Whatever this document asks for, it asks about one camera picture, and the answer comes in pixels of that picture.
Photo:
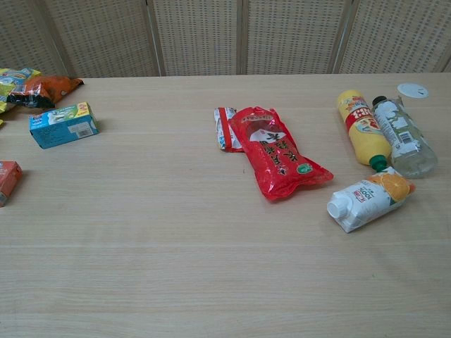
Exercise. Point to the blue cardboard box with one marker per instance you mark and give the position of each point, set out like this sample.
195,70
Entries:
53,134

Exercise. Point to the small red white packet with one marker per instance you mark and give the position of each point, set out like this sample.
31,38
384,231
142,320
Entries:
221,126

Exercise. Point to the red plastic food bag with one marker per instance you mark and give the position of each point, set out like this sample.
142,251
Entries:
278,158

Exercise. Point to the woven folding screen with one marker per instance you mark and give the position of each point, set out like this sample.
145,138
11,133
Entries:
197,35

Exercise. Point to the yellow bottle green cap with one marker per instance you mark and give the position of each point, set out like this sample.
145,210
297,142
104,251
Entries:
363,137

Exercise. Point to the clear bottle black cap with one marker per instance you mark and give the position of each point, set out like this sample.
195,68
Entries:
405,141

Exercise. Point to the orange snack bag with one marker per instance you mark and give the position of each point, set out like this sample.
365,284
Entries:
53,86

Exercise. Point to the white round grommet cover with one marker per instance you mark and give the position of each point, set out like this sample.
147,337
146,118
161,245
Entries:
412,90

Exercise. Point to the yellow snack bag colourful print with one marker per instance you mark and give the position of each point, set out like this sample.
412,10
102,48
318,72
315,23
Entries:
14,79

